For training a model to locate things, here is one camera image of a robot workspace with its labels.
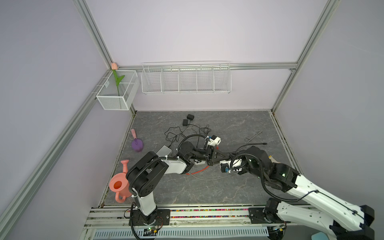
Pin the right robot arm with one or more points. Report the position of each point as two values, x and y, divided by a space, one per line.
295 199

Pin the artificial tulip flower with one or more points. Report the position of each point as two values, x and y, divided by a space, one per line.
118 78

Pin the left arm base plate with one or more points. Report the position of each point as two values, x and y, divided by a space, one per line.
158 217

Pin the white mesh box basket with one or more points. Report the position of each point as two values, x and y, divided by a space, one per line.
108 95

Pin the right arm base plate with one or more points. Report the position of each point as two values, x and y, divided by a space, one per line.
262 216

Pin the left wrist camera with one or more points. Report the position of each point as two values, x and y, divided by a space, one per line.
214 141

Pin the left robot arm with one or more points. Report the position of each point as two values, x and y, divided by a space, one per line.
145 175

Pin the purple trowel pink handle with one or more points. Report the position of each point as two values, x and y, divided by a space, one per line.
137 144

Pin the white wire shelf basket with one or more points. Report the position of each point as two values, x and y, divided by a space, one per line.
186 77

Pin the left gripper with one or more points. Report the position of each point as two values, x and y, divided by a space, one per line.
211 155

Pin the black power adapter far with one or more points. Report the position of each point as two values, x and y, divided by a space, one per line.
190 117

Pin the pink watering can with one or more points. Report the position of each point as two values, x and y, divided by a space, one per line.
120 185

